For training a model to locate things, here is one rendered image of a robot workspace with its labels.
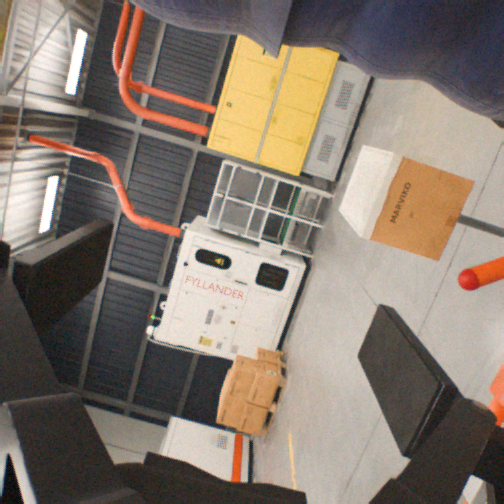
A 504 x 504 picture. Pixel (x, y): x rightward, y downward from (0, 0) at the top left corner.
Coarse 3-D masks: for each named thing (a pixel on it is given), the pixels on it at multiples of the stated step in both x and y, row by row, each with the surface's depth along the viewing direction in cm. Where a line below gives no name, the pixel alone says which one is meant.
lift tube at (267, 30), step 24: (144, 0) 33; (168, 0) 32; (192, 0) 32; (216, 0) 32; (240, 0) 31; (264, 0) 30; (288, 0) 29; (192, 24) 36; (216, 24) 35; (240, 24) 35; (264, 24) 32; (264, 48) 37
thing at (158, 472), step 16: (128, 464) 7; (144, 464) 7; (160, 464) 7; (176, 464) 7; (192, 464) 7; (128, 480) 7; (144, 480) 7; (160, 480) 7; (176, 480) 7; (192, 480) 7; (208, 480) 7; (224, 480) 7; (144, 496) 6; (160, 496) 7; (176, 496) 7; (192, 496) 7; (208, 496) 7; (224, 496) 7; (240, 496) 7; (256, 496) 7; (272, 496) 7; (288, 496) 7; (304, 496) 8
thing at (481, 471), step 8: (456, 400) 14; (496, 432) 12; (488, 440) 12; (496, 440) 12; (488, 448) 12; (496, 448) 12; (480, 456) 12; (488, 456) 12; (496, 456) 12; (480, 464) 12; (488, 464) 12; (496, 464) 12; (472, 472) 12; (480, 472) 12; (488, 472) 12; (496, 472) 12; (488, 480) 12; (496, 480) 12
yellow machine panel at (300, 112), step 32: (256, 64) 705; (288, 64) 704; (320, 64) 703; (224, 96) 720; (256, 96) 719; (288, 96) 718; (320, 96) 717; (352, 96) 721; (224, 128) 734; (256, 128) 733; (288, 128) 732; (320, 128) 736; (352, 128) 735; (256, 160) 746; (288, 160) 746; (320, 160) 750
